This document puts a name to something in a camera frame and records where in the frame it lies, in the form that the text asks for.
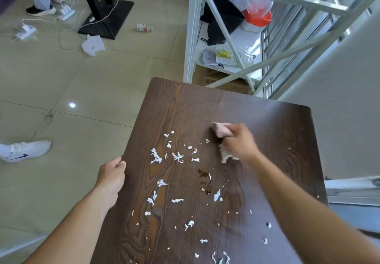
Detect person's left hand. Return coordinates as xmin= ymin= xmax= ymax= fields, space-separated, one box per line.
xmin=94 ymin=156 xmax=127 ymax=205

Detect person's right hand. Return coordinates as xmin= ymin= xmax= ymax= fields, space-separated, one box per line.
xmin=220 ymin=123 xmax=262 ymax=167

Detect white wiping cloth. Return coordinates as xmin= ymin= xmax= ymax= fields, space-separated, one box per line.
xmin=210 ymin=122 xmax=241 ymax=164

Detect dark brown wooden table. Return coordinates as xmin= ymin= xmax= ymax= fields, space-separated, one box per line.
xmin=90 ymin=77 xmax=329 ymax=264

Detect person's right forearm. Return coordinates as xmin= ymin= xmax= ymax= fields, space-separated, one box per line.
xmin=242 ymin=152 xmax=380 ymax=264

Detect person's left forearm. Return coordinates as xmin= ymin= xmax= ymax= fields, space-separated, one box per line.
xmin=22 ymin=187 xmax=118 ymax=264

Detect brown cardboard box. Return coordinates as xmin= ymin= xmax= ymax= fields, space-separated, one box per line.
xmin=192 ymin=65 xmax=253 ymax=96

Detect brown liquid spill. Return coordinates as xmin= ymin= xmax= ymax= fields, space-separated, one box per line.
xmin=197 ymin=169 xmax=213 ymax=196

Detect scattered white paper scraps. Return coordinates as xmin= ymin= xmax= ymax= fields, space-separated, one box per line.
xmin=129 ymin=130 xmax=293 ymax=264

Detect white pouch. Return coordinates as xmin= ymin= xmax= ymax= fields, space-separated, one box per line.
xmin=201 ymin=48 xmax=221 ymax=66

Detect clear printed plastic package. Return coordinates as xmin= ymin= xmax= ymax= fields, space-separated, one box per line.
xmin=217 ymin=48 xmax=256 ymax=69

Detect silver metal window bars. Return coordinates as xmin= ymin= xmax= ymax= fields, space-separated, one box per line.
xmin=260 ymin=0 xmax=373 ymax=99

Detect black bag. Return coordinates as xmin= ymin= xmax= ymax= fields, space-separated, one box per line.
xmin=200 ymin=0 xmax=246 ymax=46

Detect white metal shelf rack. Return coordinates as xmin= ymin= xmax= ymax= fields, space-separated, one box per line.
xmin=182 ymin=0 xmax=380 ymax=99

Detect orange plastic bag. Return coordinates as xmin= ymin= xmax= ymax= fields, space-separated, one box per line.
xmin=243 ymin=8 xmax=273 ymax=27

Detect torn white paper piece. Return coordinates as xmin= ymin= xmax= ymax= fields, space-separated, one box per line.
xmin=81 ymin=34 xmax=106 ymax=57

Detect clear plastic bag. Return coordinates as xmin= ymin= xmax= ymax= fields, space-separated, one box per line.
xmin=221 ymin=0 xmax=274 ymax=13

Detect black stand with flat base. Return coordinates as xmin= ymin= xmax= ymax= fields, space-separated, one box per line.
xmin=74 ymin=0 xmax=135 ymax=40

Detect white power strip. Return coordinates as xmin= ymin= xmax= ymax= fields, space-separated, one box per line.
xmin=57 ymin=1 xmax=76 ymax=22
xmin=14 ymin=19 xmax=37 ymax=41

